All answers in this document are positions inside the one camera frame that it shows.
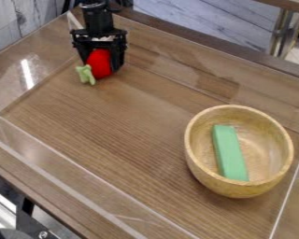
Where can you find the green rectangular block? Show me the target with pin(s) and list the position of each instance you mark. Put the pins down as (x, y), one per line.
(230, 160)

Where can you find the clear acrylic tray wall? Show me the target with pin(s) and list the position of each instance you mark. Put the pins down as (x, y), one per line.
(90, 205)

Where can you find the black metal table frame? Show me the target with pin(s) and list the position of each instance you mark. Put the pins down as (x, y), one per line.
(18, 222)

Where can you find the wooden background table leg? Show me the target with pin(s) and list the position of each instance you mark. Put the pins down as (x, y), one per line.
(285, 34)

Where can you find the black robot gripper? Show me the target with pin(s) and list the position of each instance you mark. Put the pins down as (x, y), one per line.
(114, 40)

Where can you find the light wooden bowl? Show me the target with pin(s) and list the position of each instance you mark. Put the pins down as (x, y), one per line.
(265, 143)

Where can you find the red plush fruit green stem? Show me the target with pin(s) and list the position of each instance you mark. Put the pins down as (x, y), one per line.
(97, 68)

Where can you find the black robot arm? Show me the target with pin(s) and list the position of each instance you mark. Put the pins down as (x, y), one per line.
(101, 34)

